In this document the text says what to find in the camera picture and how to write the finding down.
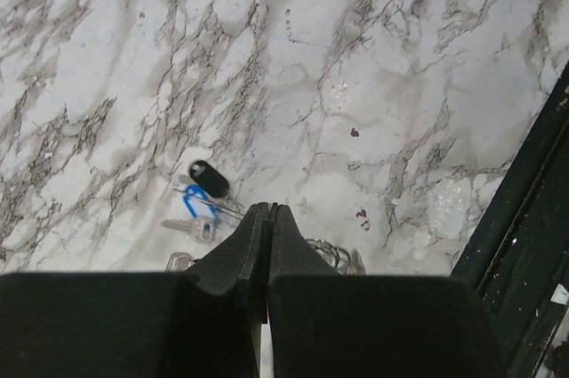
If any blue key tag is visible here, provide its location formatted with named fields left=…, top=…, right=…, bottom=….
left=182, top=184, right=220, bottom=224

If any silver key on plate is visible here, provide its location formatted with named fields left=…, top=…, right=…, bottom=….
left=161, top=216, right=216, bottom=245

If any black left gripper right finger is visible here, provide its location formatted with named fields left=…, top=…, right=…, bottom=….
left=268, top=205, right=507, bottom=377

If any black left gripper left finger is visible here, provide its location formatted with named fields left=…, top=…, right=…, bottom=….
left=1, top=203, right=270, bottom=377

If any black key tag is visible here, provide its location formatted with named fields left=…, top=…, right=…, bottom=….
left=188, top=160, right=230, bottom=198

